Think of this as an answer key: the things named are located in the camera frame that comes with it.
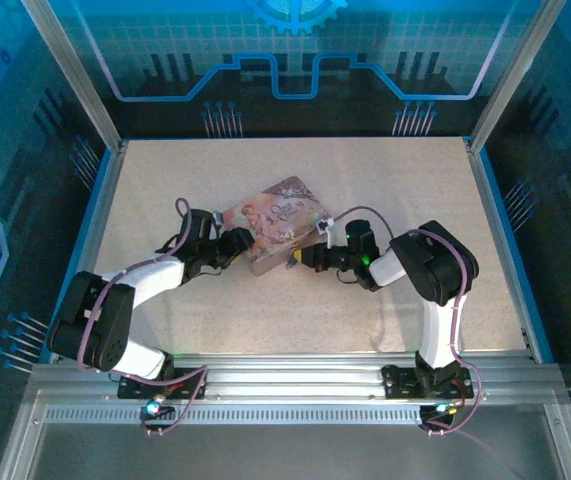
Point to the black connector box with LED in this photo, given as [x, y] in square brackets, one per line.
[154, 410]
[440, 411]

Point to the aluminium mounting rail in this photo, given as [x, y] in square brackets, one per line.
[290, 375]

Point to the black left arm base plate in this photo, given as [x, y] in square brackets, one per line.
[190, 382]

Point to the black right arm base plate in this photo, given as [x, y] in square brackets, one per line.
[400, 382]

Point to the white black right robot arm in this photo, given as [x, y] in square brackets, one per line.
[437, 325]

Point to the aluminium frame post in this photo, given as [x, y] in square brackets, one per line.
[75, 80]
[510, 75]

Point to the aluminium table side rail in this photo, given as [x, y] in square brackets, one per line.
[95, 240]
[495, 225]

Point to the pink storybook tin box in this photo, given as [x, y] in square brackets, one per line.
[275, 220]

